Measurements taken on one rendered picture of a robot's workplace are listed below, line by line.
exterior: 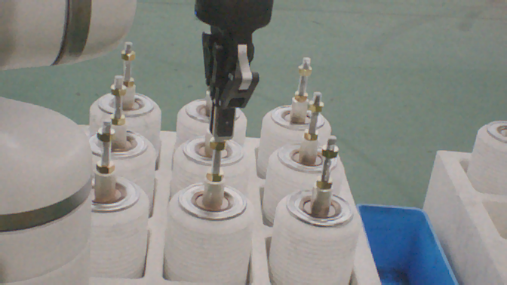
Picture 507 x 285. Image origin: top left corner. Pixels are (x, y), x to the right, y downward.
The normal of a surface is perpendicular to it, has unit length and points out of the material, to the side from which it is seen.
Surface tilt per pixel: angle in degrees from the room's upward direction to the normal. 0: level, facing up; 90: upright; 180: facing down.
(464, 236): 90
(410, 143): 0
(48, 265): 90
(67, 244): 90
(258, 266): 0
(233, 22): 90
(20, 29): 109
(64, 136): 19
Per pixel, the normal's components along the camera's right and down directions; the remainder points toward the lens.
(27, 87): 0.11, -0.89
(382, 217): 0.04, 0.42
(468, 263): -0.99, -0.09
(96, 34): 0.42, 0.79
